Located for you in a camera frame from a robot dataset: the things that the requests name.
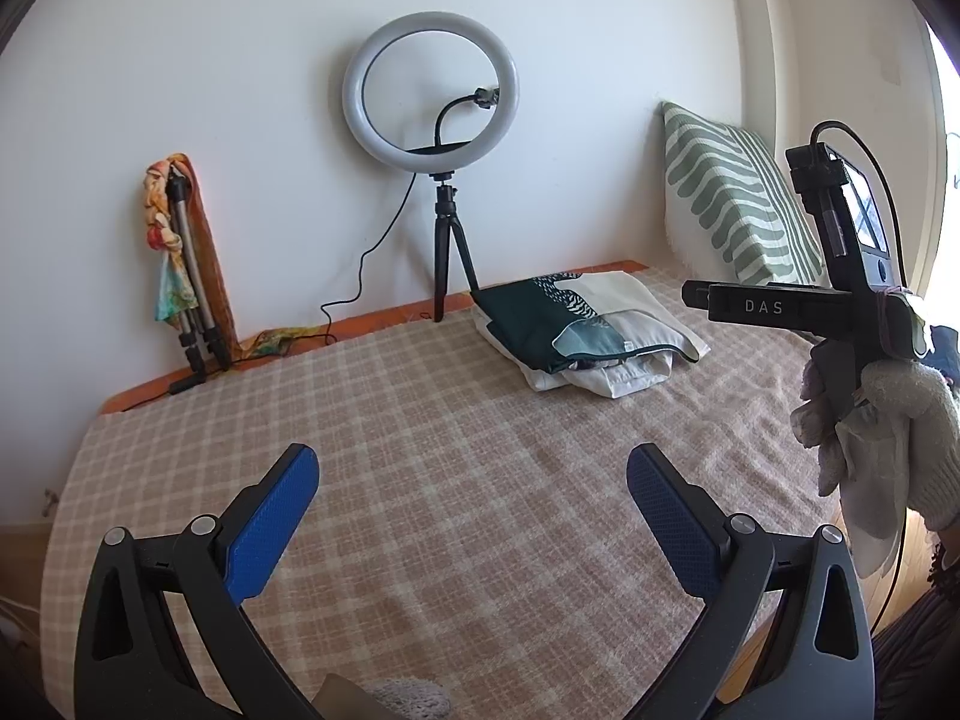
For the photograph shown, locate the pink checked blanket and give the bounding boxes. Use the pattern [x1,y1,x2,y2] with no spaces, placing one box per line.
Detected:
[41,266,857,720]

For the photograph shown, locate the person's right hand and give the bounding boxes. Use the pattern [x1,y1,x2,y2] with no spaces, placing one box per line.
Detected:
[797,336,960,580]

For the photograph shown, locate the white ring light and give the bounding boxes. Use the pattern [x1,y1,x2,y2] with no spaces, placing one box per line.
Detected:
[342,11,520,175]

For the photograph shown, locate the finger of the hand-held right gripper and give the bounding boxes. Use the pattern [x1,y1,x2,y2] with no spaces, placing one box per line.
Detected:
[681,279,857,334]

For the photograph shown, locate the person's striped pants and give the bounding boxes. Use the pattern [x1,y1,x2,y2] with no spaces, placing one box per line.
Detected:
[874,589,960,720]

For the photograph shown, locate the green striped pillow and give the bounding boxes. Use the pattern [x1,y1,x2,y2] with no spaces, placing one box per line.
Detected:
[658,100,827,290]

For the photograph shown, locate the black mini tripod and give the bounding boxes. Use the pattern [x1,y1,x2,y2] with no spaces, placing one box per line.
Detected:
[430,172,482,325]

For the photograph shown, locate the folded silver tripod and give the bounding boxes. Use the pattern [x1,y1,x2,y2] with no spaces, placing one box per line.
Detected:
[163,171,235,396]

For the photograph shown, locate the white tree print shirt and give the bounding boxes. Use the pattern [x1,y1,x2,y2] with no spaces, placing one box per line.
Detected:
[472,268,712,377]

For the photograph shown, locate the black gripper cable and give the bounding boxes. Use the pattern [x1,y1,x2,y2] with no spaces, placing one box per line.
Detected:
[808,120,913,627]

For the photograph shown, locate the thin black ring light cable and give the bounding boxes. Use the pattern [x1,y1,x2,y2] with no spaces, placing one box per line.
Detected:
[319,171,421,342]

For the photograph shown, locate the person's left hand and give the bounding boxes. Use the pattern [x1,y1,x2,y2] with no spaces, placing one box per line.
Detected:
[364,679,452,720]

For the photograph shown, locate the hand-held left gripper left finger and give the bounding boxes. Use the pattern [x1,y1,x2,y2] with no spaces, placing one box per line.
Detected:
[73,444,323,720]

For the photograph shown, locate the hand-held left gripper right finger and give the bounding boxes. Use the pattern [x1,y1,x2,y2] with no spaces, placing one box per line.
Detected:
[626,442,877,720]

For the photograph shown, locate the white folded garment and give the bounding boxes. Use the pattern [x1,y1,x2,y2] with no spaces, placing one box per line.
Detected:
[523,349,677,400]

